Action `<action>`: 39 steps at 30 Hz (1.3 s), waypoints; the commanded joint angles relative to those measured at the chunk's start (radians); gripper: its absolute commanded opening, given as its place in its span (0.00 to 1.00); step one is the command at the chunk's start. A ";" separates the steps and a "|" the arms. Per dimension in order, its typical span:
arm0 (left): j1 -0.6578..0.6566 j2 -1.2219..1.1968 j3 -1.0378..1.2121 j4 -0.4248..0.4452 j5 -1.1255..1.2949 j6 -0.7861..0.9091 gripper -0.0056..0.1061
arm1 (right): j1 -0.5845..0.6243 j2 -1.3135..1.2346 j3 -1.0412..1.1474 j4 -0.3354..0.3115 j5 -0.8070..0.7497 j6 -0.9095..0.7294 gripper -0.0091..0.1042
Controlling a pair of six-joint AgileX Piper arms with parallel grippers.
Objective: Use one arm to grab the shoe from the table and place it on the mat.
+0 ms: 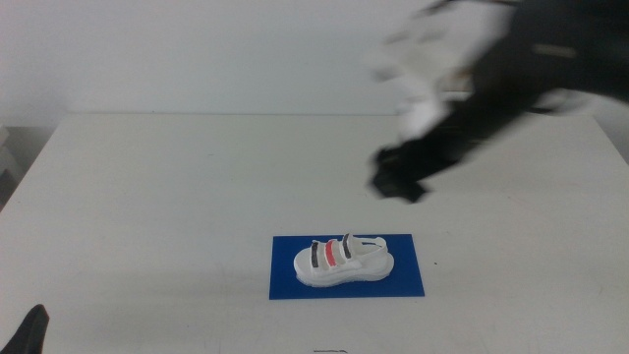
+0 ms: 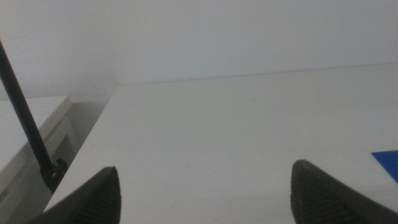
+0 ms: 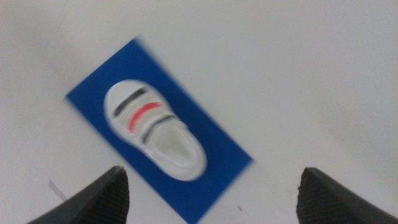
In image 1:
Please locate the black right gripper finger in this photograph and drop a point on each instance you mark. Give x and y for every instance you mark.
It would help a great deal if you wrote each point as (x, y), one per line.
(400, 188)
(390, 158)

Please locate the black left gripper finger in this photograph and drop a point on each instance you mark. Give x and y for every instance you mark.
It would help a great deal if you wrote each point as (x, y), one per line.
(30, 332)

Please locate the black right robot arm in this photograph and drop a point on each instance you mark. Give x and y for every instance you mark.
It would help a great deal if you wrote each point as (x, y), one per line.
(589, 69)

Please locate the blue rectangular mat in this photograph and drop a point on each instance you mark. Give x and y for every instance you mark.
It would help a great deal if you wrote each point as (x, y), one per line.
(285, 285)

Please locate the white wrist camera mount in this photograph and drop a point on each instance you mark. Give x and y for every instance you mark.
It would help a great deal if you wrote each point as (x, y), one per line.
(427, 64)

